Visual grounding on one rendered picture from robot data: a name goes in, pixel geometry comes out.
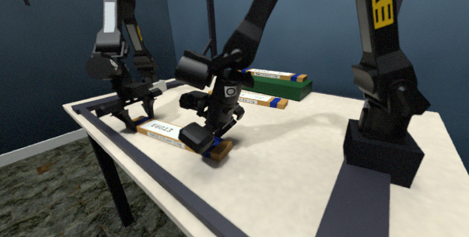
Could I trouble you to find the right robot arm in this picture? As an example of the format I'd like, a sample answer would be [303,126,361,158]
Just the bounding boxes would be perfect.
[85,0,160,99]

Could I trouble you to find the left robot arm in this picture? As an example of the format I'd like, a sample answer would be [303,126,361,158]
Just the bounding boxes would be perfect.
[175,0,431,145]

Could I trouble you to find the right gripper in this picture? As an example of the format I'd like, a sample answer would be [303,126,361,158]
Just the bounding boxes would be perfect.
[95,77,163,131]

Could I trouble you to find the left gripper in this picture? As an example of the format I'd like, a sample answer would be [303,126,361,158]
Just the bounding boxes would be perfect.
[178,95,245,155]

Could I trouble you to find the green flat rectangular platform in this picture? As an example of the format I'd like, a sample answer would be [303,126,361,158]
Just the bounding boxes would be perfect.
[242,75,313,102]

